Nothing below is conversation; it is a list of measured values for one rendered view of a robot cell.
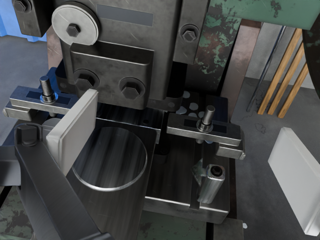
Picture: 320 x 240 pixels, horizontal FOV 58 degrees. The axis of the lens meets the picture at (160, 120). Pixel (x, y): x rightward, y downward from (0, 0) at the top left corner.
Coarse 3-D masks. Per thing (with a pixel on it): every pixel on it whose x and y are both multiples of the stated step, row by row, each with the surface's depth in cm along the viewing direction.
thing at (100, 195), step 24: (96, 120) 53; (96, 144) 49; (120, 144) 49; (144, 144) 51; (72, 168) 46; (96, 168) 46; (120, 168) 46; (144, 168) 47; (96, 192) 44; (120, 192) 44; (144, 192) 45; (96, 216) 42; (120, 216) 42
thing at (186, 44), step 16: (16, 0) 29; (32, 0) 30; (48, 0) 33; (192, 0) 27; (208, 0) 27; (16, 16) 31; (32, 16) 31; (48, 16) 33; (192, 16) 28; (32, 32) 32; (192, 32) 29; (176, 48) 31; (192, 48) 31; (192, 64) 33
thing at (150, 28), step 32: (64, 0) 33; (96, 0) 32; (128, 0) 32; (160, 0) 31; (64, 32) 35; (96, 32) 34; (128, 32) 35; (160, 32) 34; (64, 64) 40; (96, 64) 35; (128, 64) 34; (160, 64) 38; (128, 96) 37; (160, 96) 42
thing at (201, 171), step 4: (200, 160) 49; (196, 164) 48; (200, 164) 48; (192, 168) 48; (196, 168) 48; (200, 168) 48; (192, 172) 47; (196, 172) 47; (200, 172) 47; (204, 172) 47; (196, 176) 47; (200, 176) 47; (204, 176) 47; (196, 180) 47; (200, 180) 46; (200, 184) 46
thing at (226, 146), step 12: (168, 120) 58; (180, 120) 58; (192, 120) 59; (204, 120) 56; (168, 132) 58; (180, 132) 58; (192, 132) 57; (204, 132) 57; (216, 132) 57; (228, 132) 58; (240, 132) 58; (216, 144) 61; (228, 144) 58; (240, 144) 59; (228, 156) 60; (240, 156) 59
